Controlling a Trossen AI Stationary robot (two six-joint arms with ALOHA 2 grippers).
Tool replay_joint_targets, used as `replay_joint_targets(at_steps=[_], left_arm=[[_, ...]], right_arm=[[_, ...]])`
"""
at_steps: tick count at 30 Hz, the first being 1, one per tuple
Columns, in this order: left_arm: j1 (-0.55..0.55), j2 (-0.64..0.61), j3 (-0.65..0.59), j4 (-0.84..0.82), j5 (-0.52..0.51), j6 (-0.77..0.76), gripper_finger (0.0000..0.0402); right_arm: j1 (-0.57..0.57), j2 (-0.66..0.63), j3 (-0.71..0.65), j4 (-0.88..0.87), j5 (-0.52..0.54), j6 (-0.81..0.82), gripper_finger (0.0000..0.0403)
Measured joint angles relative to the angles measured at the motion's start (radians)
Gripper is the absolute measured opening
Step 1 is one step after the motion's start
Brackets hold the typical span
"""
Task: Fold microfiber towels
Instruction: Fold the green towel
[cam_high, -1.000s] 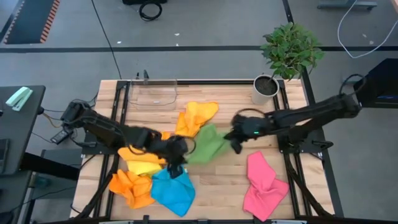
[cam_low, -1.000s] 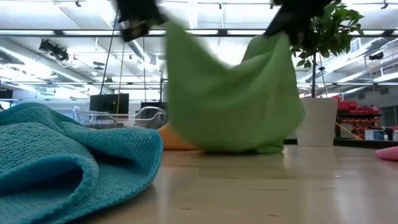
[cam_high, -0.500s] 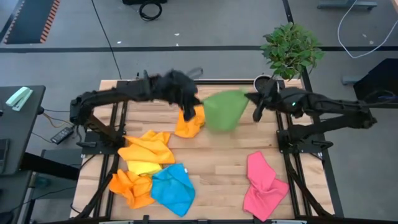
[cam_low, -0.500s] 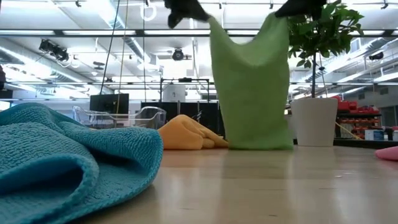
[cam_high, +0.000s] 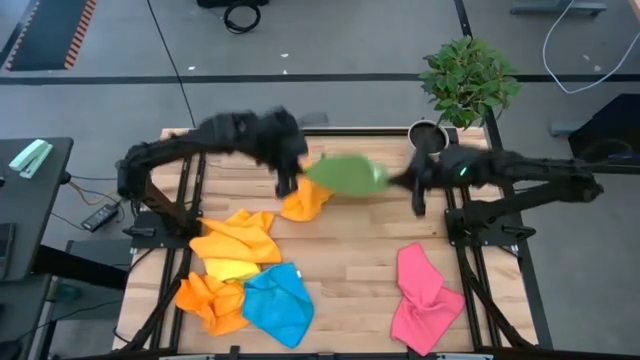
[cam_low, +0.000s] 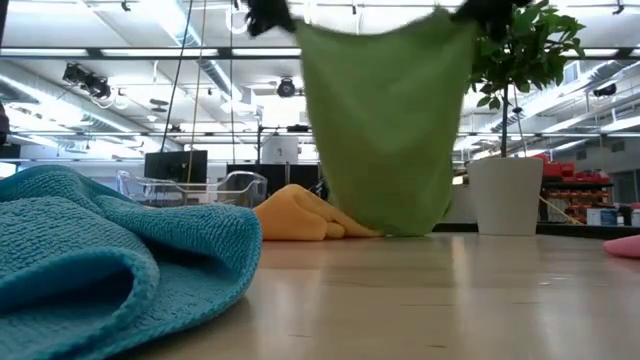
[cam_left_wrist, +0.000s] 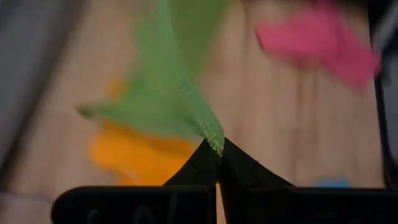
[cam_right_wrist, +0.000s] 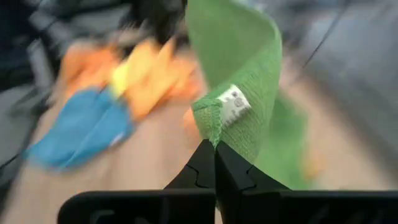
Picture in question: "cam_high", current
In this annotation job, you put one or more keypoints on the green microfiber towel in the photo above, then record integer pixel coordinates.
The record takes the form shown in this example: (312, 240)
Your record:
(350, 175)

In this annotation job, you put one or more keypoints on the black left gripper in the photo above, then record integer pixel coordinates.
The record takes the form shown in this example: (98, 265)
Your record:
(280, 140)

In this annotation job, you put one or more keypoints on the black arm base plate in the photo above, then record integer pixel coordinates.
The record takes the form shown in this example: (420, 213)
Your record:
(145, 241)
(495, 237)

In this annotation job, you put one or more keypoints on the black aluminium table frame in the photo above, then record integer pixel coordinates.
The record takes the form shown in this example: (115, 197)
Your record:
(360, 132)

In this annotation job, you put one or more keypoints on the black cabinet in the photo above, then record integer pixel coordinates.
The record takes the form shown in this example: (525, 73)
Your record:
(607, 135)

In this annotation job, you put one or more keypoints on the yellow microfiber towel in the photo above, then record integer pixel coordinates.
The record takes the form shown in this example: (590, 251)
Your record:
(227, 269)

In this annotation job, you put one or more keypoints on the green plant in white pot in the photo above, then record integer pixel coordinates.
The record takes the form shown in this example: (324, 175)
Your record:
(467, 80)

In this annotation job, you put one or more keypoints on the black desk foot bar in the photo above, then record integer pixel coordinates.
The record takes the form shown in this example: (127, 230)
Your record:
(80, 265)

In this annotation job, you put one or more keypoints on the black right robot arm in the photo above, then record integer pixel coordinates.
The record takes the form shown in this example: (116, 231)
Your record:
(540, 167)

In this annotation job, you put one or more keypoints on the short grey furniture foot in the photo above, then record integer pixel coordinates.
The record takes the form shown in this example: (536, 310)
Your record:
(561, 129)

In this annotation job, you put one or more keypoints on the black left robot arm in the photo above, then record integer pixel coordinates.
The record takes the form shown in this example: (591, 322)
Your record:
(165, 150)

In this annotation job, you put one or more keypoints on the mint green stapler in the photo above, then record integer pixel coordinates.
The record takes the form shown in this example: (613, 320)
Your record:
(30, 159)

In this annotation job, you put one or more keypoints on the pink microfiber towel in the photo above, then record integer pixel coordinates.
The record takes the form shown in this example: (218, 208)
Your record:
(425, 300)

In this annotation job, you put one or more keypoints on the long grey desk foot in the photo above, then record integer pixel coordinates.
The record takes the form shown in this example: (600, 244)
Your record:
(557, 7)

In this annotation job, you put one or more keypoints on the black orange-striped floor mat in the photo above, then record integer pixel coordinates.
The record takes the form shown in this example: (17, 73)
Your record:
(45, 35)

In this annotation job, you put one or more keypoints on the blue microfiber towel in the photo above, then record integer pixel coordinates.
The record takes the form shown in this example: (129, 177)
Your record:
(277, 305)

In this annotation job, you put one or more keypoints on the orange microfiber towel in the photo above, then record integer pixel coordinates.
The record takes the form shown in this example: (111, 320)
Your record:
(235, 245)
(212, 302)
(302, 202)

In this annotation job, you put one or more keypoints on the black power adapter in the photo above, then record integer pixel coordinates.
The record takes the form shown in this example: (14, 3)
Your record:
(100, 217)

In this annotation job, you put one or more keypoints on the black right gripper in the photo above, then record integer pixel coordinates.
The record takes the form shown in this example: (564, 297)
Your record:
(430, 170)

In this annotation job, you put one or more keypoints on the black side desk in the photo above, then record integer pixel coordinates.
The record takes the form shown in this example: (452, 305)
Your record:
(35, 210)

